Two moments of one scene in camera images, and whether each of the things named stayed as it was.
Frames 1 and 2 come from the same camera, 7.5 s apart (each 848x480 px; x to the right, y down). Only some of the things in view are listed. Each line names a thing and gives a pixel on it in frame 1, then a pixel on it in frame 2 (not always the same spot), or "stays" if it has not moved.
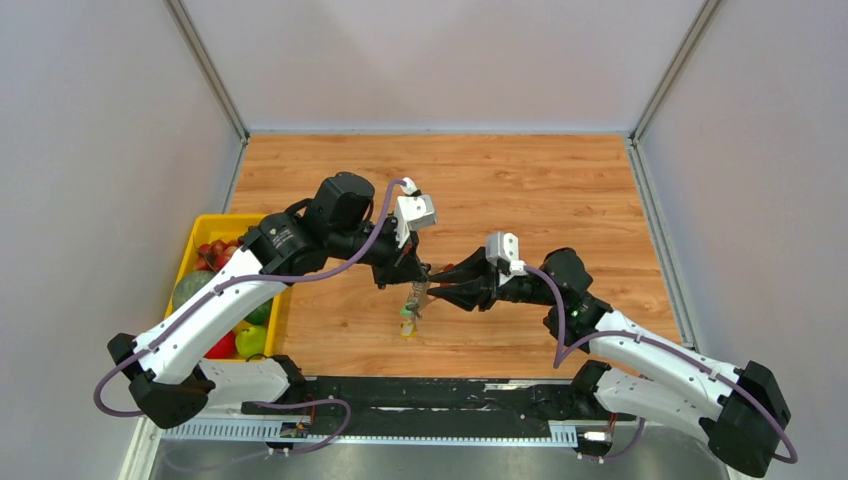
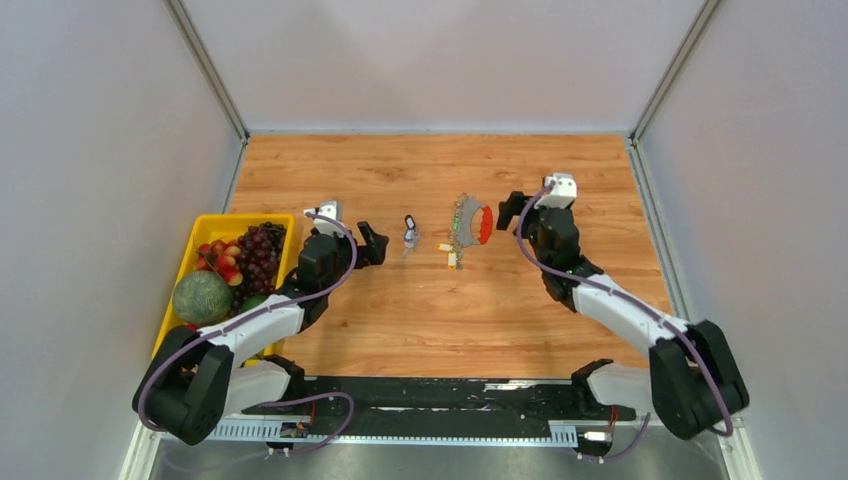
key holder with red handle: x=417 y=302 -> x=463 y=230
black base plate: x=434 y=406 stays
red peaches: x=214 y=256 stays
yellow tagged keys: x=408 y=330 -> x=455 y=256
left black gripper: x=403 y=265 -> x=373 y=252
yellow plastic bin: x=251 y=341 stays
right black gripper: x=480 y=291 -> x=511 y=208
